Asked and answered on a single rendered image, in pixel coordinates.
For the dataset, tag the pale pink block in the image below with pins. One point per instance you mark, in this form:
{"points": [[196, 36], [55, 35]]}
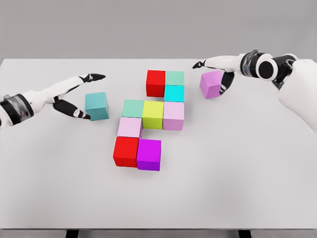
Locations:
{"points": [[129, 127]]}

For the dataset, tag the violet pink block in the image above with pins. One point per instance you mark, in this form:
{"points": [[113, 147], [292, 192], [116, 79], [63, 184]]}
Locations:
{"points": [[210, 84]]}

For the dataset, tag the magenta block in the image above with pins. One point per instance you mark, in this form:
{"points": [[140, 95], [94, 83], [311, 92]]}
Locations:
{"points": [[148, 155]]}

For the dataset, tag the yellow-green block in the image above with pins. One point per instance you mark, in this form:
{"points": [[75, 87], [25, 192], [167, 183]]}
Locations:
{"points": [[152, 114]]}

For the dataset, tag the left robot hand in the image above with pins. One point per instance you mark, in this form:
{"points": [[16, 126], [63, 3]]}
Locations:
{"points": [[65, 86]]}

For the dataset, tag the mint green block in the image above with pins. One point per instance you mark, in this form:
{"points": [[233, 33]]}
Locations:
{"points": [[174, 78], [132, 108]]}

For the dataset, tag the cyan block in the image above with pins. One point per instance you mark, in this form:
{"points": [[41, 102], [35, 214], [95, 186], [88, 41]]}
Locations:
{"points": [[174, 93]]}

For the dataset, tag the teal block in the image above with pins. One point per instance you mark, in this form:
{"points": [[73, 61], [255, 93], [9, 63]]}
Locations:
{"points": [[97, 106]]}

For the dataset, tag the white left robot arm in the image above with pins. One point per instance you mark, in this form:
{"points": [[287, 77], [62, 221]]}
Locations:
{"points": [[15, 106]]}

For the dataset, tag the lilac block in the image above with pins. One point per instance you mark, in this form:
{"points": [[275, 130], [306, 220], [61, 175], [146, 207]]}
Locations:
{"points": [[173, 116]]}

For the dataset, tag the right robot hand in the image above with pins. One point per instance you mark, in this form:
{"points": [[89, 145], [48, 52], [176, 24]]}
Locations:
{"points": [[220, 62]]}

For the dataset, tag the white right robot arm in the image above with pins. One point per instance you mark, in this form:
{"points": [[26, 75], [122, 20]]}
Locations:
{"points": [[294, 81]]}

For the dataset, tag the red block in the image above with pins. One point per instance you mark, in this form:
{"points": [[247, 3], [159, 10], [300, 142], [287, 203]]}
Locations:
{"points": [[155, 83], [125, 151]]}

